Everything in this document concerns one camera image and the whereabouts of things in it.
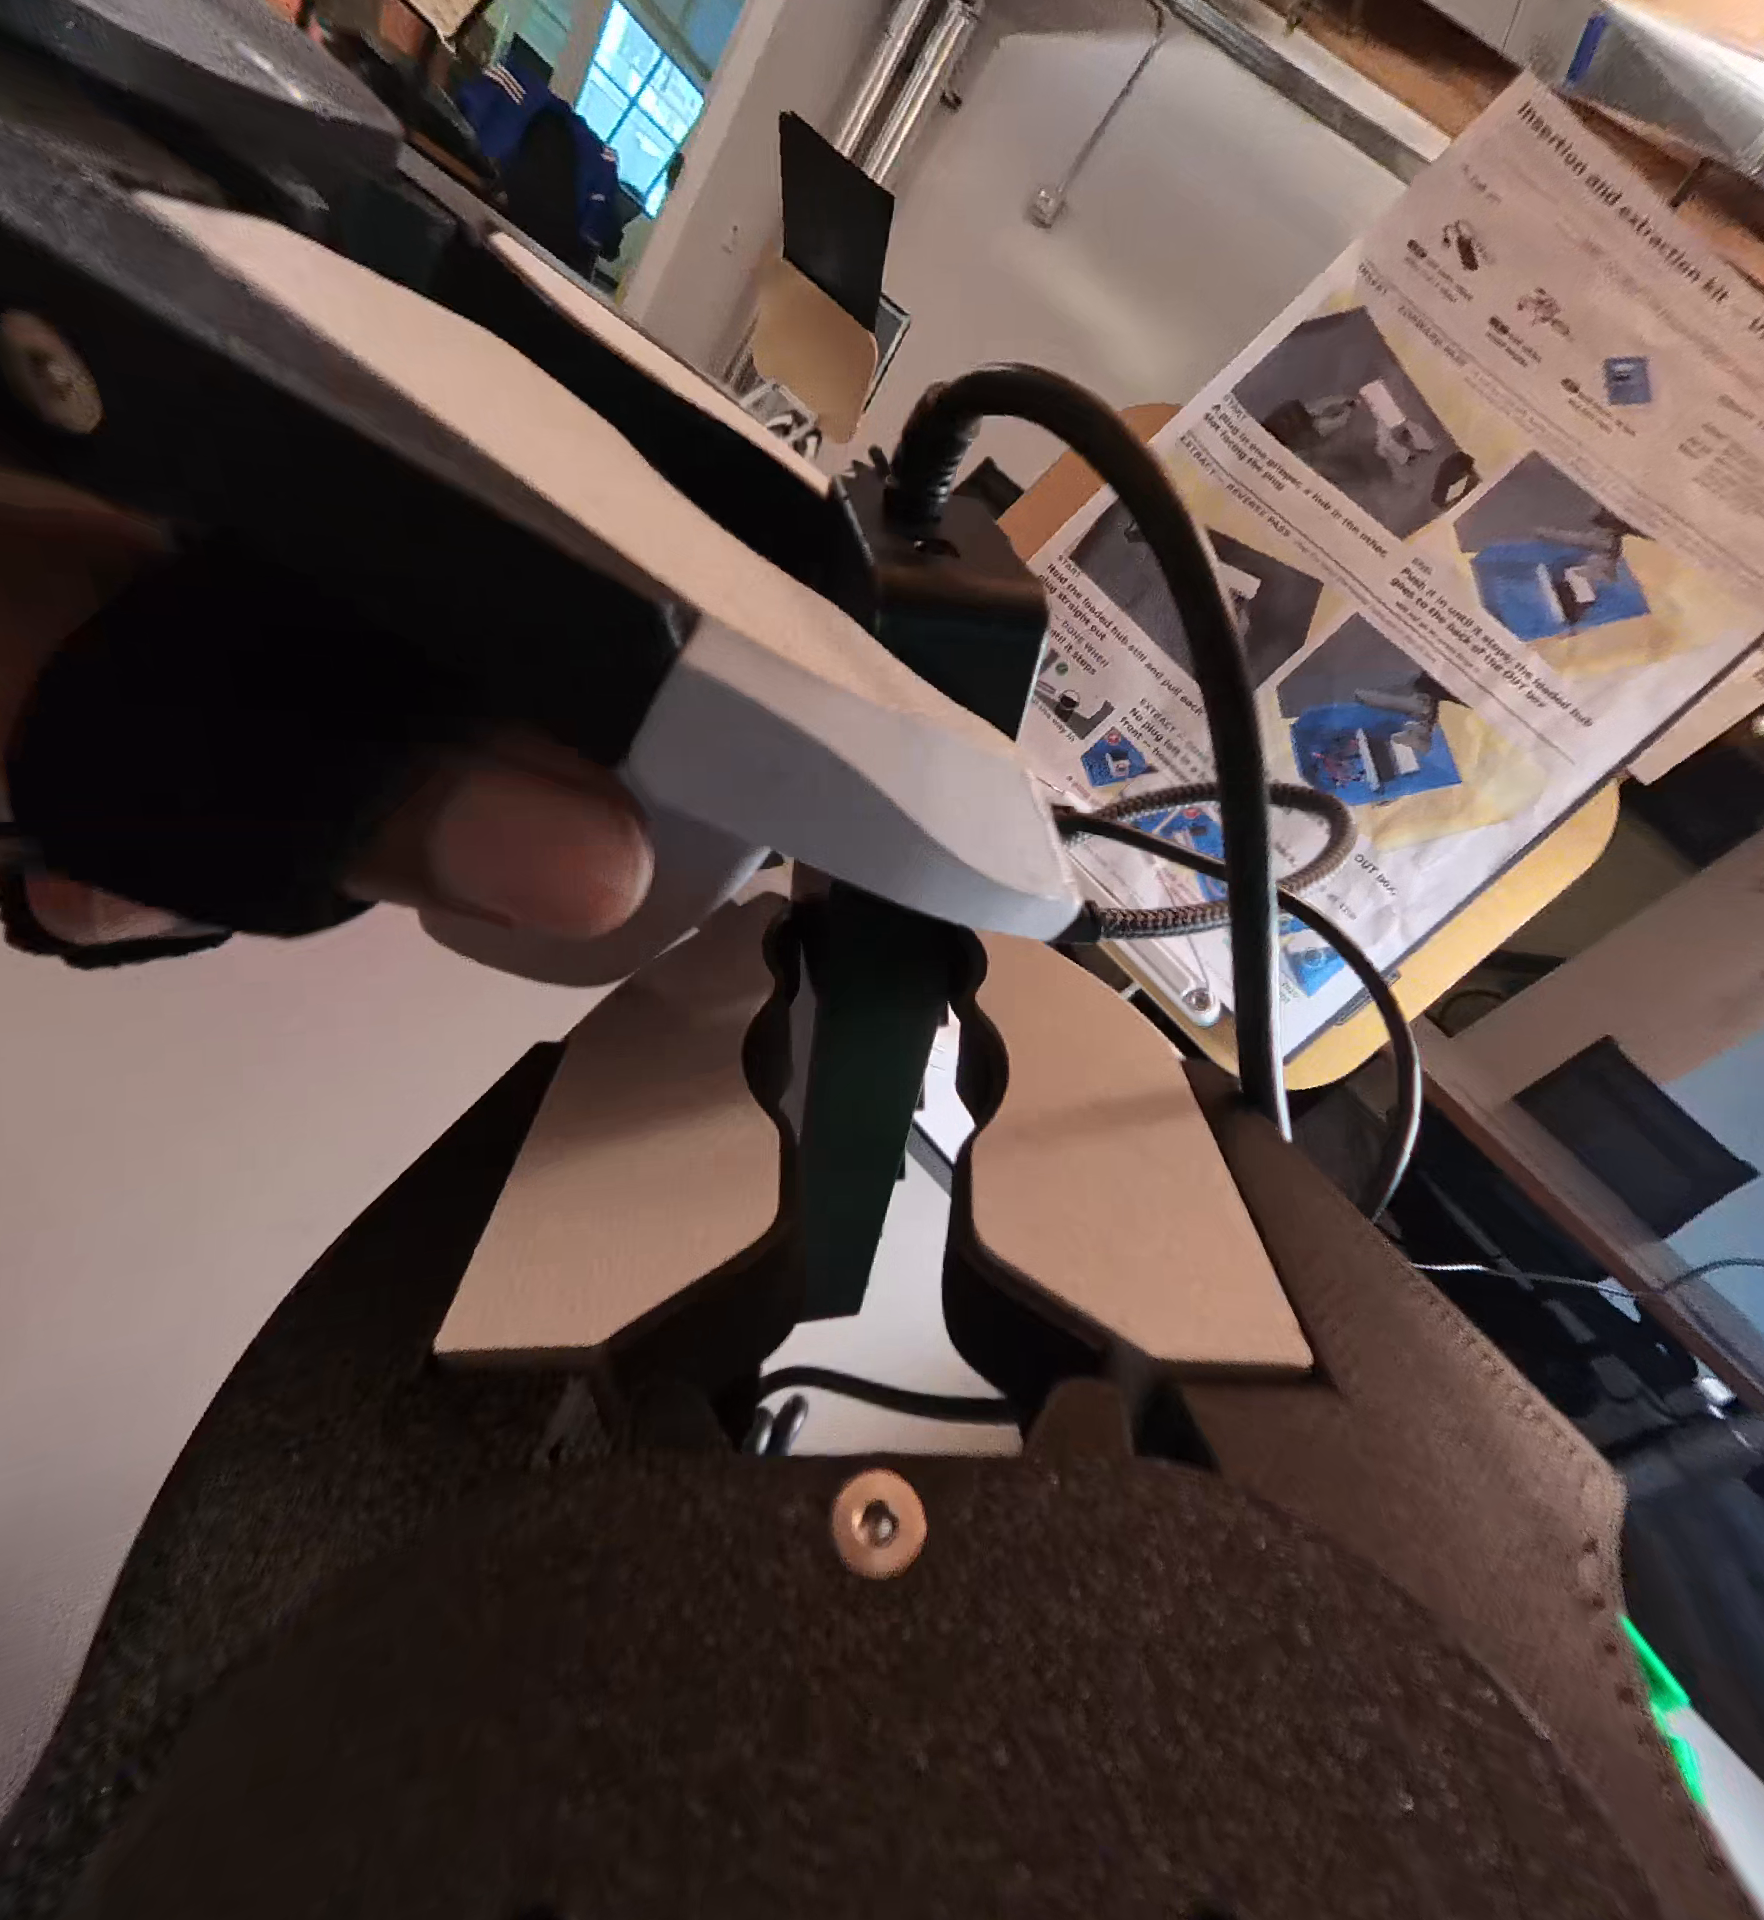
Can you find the blue jacket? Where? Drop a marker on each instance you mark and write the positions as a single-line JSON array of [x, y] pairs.
[[545, 151]]

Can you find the wooden document stand black sheet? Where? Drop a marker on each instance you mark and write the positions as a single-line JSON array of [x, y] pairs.
[[814, 346]]

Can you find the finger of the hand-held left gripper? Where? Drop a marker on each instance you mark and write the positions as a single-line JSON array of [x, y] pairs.
[[822, 704], [672, 367]]

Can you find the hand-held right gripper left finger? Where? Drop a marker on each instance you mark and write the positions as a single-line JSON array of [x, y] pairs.
[[627, 1200]]

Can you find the printed instruction poster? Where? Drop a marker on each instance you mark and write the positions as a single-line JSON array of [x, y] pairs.
[[1573, 375]]

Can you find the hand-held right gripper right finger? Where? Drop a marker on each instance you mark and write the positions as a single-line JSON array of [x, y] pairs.
[[1121, 1200]]

